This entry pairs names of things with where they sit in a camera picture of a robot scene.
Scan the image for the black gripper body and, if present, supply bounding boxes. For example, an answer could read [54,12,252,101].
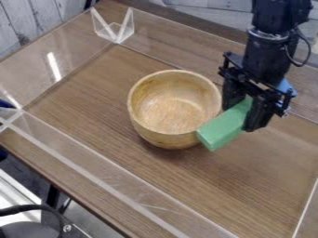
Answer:
[219,29,298,112]

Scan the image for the clear acrylic tray barrier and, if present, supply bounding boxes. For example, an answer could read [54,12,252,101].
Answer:
[0,1,318,238]

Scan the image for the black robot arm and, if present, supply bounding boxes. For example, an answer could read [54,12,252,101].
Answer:
[219,0,312,132]

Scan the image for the blue object at edge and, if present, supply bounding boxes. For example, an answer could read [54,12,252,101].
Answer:
[0,99,16,162]

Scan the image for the black table leg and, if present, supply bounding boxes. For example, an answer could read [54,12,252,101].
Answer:
[45,185,61,208]

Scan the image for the brown wooden bowl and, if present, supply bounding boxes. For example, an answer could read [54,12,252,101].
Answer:
[127,70,220,150]

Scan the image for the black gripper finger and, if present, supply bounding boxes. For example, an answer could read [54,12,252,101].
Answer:
[221,78,245,111]
[241,95,286,132]

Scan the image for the green rectangular block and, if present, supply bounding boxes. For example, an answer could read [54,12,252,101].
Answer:
[196,98,252,152]

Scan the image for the black cable loop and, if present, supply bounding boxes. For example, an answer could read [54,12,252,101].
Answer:
[0,204,62,238]

